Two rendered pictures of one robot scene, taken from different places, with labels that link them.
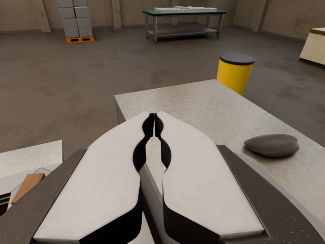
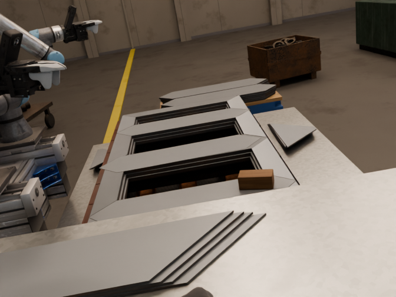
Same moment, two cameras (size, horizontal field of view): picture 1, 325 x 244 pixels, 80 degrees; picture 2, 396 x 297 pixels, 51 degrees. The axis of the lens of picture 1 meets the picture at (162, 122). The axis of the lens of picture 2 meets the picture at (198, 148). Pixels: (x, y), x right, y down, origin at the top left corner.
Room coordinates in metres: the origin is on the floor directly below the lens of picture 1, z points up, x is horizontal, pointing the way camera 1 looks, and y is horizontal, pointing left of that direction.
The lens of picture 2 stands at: (0.78, -0.81, 1.57)
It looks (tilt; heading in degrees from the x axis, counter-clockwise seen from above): 22 degrees down; 114
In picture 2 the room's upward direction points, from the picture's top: 10 degrees counter-clockwise
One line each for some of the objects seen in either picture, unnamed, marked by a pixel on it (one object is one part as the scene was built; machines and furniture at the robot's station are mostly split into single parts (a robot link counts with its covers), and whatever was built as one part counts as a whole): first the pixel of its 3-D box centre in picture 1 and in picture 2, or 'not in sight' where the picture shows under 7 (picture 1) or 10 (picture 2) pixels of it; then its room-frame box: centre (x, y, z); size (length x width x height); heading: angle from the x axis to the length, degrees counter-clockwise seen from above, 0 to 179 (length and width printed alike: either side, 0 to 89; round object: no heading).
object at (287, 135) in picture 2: not in sight; (293, 131); (0.44, 1.22, 0.77); 0.45 x 0.20 x 0.04; 114
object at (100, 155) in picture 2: not in sight; (106, 156); (-0.63, 1.07, 0.70); 0.39 x 0.12 x 0.04; 114
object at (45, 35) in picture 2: not in sight; (41, 38); (-0.65, 0.85, 1.43); 0.11 x 0.08 x 0.09; 52
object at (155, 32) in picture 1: (184, 22); not in sight; (7.28, -0.64, 0.48); 2.67 x 1.03 x 0.97; 116
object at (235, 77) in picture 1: (230, 82); not in sight; (2.68, -0.98, 0.36); 0.46 x 0.46 x 0.73
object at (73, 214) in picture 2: not in sight; (92, 190); (-0.52, 0.73, 0.67); 1.30 x 0.20 x 0.03; 114
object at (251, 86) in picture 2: not in sight; (216, 95); (-0.15, 1.79, 0.82); 0.80 x 0.40 x 0.06; 24
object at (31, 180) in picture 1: (31, 190); (256, 179); (0.42, 0.46, 0.89); 0.12 x 0.06 x 0.05; 7
